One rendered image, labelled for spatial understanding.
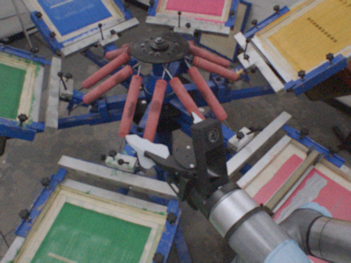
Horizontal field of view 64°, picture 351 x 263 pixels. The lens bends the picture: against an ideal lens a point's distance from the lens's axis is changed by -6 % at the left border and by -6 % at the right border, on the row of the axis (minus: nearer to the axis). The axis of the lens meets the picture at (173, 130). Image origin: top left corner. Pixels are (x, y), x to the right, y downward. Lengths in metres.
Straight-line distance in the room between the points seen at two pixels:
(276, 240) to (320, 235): 0.12
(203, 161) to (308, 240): 0.23
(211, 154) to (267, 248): 0.16
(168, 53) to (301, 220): 1.06
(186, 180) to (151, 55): 1.01
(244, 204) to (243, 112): 2.67
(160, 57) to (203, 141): 1.01
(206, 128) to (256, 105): 2.79
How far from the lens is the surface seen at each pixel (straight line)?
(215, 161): 0.47
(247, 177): 1.35
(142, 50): 1.48
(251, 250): 0.44
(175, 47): 1.49
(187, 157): 0.50
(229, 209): 0.45
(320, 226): 0.55
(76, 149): 2.83
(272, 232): 0.44
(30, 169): 2.84
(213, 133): 0.45
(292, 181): 1.31
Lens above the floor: 2.08
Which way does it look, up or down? 47 degrees down
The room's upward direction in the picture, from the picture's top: straight up
